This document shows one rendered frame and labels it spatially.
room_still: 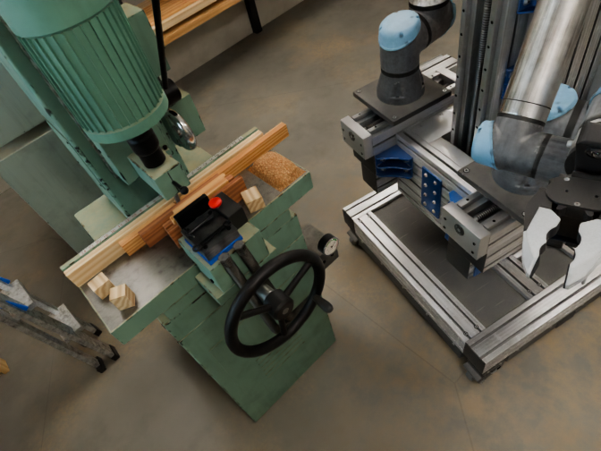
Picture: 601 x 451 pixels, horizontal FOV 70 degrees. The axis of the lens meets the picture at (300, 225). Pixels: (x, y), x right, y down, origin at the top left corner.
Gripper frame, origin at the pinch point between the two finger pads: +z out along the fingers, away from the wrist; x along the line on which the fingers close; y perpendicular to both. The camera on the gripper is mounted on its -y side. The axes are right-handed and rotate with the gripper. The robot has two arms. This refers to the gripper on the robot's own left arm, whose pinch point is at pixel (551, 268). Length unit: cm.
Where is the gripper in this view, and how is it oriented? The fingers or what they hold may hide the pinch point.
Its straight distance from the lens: 52.8
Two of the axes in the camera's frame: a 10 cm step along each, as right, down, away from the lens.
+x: -7.7, -2.5, 5.9
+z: -5.6, 7.0, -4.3
